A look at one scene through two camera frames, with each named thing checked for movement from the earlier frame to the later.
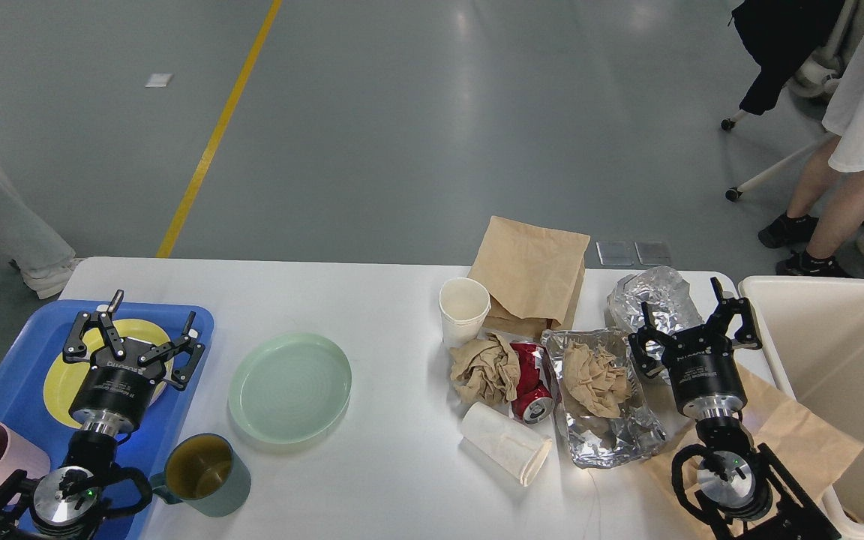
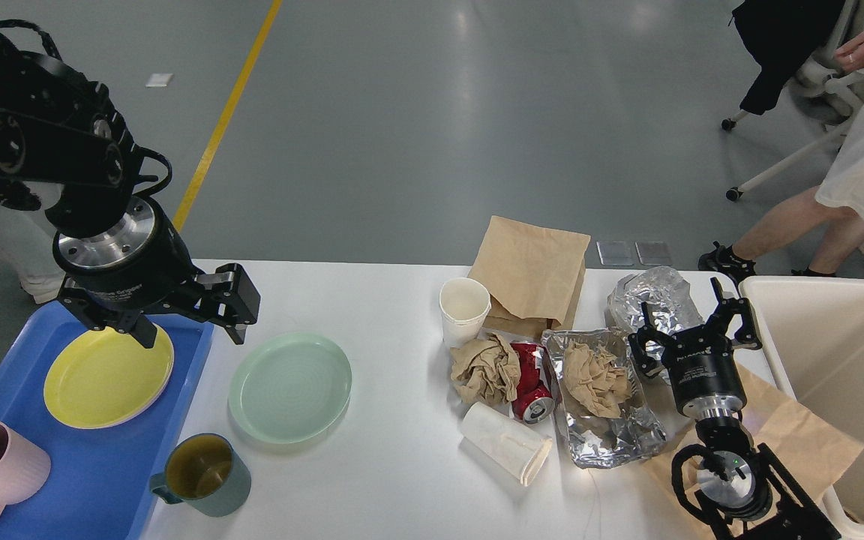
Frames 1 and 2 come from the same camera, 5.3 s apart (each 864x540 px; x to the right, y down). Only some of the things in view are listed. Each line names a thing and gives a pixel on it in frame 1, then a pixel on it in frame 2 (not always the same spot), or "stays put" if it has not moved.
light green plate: (289, 388) stays put
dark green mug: (204, 471) stays put
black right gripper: (703, 365) stays put
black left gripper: (114, 397) → (143, 262)
